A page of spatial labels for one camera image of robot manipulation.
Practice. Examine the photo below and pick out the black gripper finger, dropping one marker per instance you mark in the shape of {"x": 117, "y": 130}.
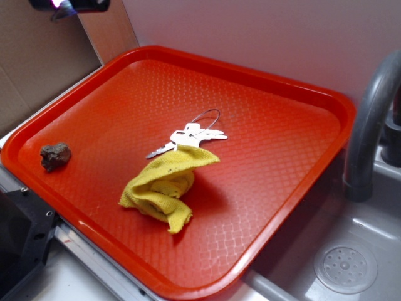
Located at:
{"x": 63, "y": 9}

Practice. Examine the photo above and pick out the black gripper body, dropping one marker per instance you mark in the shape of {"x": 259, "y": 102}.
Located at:
{"x": 76, "y": 5}

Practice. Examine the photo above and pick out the yellow cloth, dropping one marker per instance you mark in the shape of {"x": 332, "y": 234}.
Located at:
{"x": 157, "y": 190}

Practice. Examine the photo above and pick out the wooden board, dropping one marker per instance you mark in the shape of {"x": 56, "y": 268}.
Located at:
{"x": 110, "y": 33}

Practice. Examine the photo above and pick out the cardboard panel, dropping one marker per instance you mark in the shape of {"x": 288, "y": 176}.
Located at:
{"x": 40, "y": 59}

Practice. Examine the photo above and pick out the red plastic tray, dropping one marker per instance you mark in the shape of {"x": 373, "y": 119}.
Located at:
{"x": 282, "y": 134}

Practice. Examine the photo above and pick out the brown rock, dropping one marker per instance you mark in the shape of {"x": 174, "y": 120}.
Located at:
{"x": 55, "y": 156}

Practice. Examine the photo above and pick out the grey faucet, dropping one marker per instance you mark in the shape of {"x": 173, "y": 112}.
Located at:
{"x": 368, "y": 129}

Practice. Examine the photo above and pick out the black faucet knob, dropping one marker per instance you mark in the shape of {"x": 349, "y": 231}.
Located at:
{"x": 391, "y": 134}

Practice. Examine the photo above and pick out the grey sink basin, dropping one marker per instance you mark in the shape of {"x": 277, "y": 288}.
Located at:
{"x": 284, "y": 268}

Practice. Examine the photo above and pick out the sink drain strainer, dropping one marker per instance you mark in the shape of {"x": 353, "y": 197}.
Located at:
{"x": 345, "y": 267}

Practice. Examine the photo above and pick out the silver keys on wire ring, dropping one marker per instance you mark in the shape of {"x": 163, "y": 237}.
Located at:
{"x": 192, "y": 135}

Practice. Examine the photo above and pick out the black metal bracket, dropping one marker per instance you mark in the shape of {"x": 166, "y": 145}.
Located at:
{"x": 27, "y": 227}

